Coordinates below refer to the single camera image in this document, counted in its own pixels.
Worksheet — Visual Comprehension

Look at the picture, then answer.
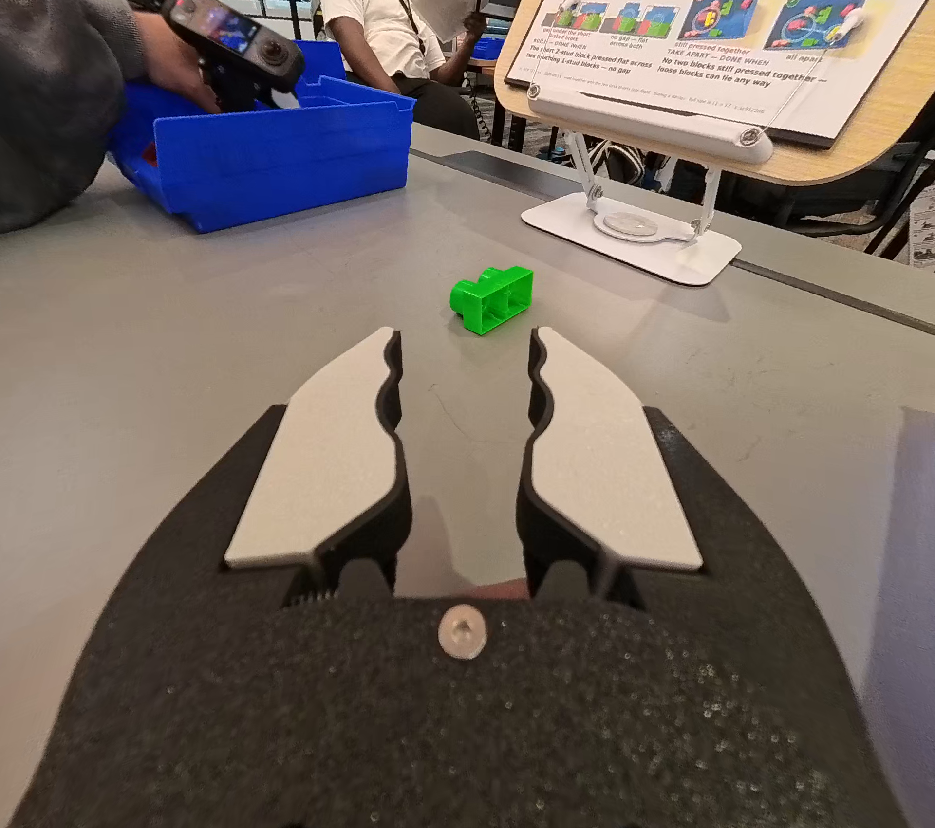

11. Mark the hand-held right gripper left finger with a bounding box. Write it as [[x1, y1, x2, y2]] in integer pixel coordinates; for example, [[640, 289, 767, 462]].
[[223, 326, 413, 570]]

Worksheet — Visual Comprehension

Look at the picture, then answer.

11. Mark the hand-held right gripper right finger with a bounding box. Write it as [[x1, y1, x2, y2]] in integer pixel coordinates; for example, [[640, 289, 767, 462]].
[[515, 326, 704, 599]]

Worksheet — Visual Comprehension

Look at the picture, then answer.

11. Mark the blue plastic bin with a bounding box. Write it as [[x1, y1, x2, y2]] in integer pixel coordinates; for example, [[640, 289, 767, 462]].
[[108, 38, 417, 235]]

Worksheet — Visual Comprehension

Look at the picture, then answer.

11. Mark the green two-stud block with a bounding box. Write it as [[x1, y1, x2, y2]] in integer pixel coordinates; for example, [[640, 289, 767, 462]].
[[449, 266, 535, 337]]

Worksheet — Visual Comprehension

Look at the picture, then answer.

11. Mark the grey desk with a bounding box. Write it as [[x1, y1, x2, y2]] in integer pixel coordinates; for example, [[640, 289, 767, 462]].
[[0, 123, 935, 792]]

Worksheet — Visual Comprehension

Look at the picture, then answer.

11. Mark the person's left hand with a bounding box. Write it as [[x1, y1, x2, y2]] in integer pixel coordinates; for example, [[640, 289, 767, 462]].
[[133, 10, 222, 113]]

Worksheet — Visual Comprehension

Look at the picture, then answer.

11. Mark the white instruction stand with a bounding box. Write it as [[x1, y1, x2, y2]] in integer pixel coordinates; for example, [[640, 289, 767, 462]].
[[493, 0, 935, 289]]

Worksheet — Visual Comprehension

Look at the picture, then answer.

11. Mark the white printed floor sign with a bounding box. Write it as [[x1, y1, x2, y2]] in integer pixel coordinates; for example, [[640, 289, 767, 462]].
[[906, 185, 935, 268]]

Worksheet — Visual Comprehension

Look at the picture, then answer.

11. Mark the printed instruction sheet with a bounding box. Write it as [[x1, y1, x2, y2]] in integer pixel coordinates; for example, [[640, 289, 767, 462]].
[[507, 0, 935, 150]]

